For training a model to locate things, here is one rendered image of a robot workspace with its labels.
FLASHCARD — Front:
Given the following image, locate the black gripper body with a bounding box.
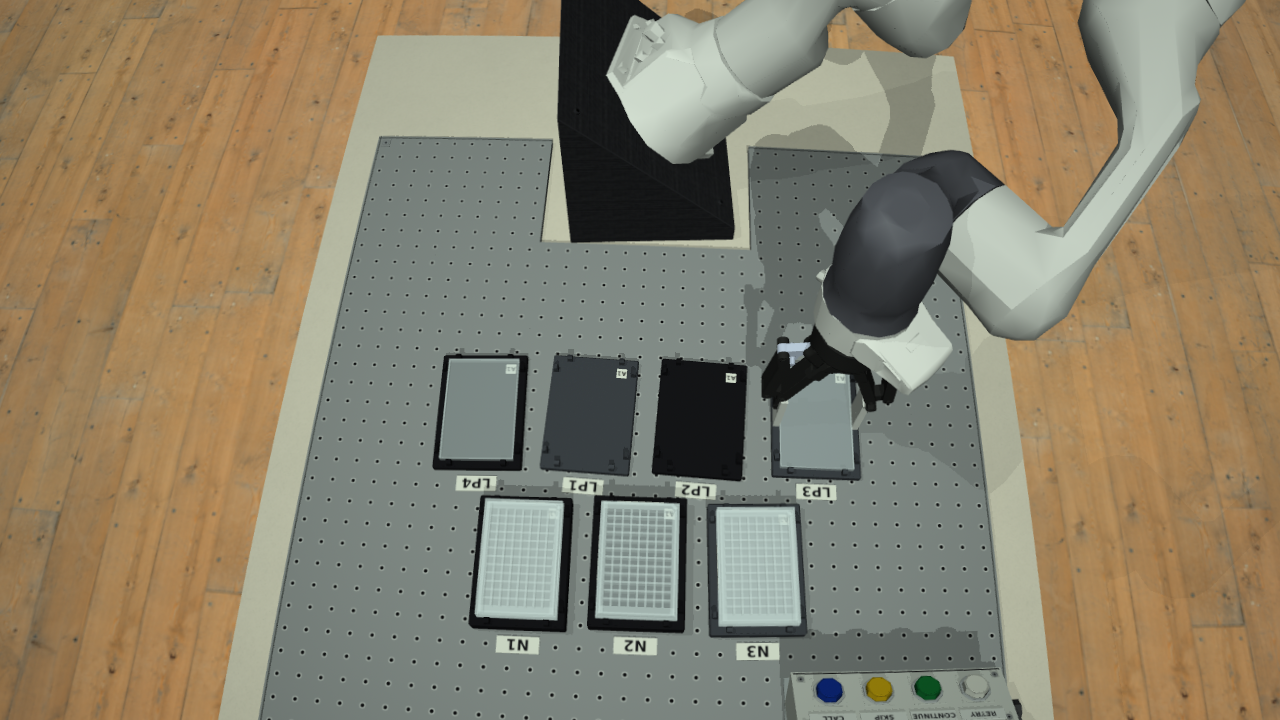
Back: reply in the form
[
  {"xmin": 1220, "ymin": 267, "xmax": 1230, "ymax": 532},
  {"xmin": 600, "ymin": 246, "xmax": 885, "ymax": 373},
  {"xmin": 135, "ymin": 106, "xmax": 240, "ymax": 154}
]
[{"xmin": 803, "ymin": 324, "xmax": 870, "ymax": 375}]

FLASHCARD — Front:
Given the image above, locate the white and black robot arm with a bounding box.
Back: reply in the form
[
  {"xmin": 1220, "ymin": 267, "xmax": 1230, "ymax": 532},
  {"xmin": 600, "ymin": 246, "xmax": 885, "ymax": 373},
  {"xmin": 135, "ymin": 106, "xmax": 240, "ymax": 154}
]
[{"xmin": 605, "ymin": 0, "xmax": 1245, "ymax": 395}]

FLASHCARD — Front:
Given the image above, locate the white label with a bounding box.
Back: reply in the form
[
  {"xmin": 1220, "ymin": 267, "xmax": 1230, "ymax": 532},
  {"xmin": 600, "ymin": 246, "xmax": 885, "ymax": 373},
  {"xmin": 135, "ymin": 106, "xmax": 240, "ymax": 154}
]
[
  {"xmin": 497, "ymin": 635, "xmax": 540, "ymax": 655},
  {"xmin": 613, "ymin": 637, "xmax": 657, "ymax": 655},
  {"xmin": 562, "ymin": 477, "xmax": 604, "ymax": 495},
  {"xmin": 796, "ymin": 484, "xmax": 837, "ymax": 501},
  {"xmin": 675, "ymin": 482, "xmax": 716, "ymax": 500},
  {"xmin": 456, "ymin": 477, "xmax": 497, "ymax": 491},
  {"xmin": 736, "ymin": 643, "xmax": 780, "ymax": 660}
]

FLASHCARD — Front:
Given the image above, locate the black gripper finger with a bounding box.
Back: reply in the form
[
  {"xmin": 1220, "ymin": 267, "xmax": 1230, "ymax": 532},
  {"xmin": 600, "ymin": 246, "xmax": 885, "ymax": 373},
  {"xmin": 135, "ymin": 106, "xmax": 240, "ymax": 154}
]
[
  {"xmin": 762, "ymin": 337, "xmax": 837, "ymax": 427},
  {"xmin": 851, "ymin": 370, "xmax": 897, "ymax": 430}
]

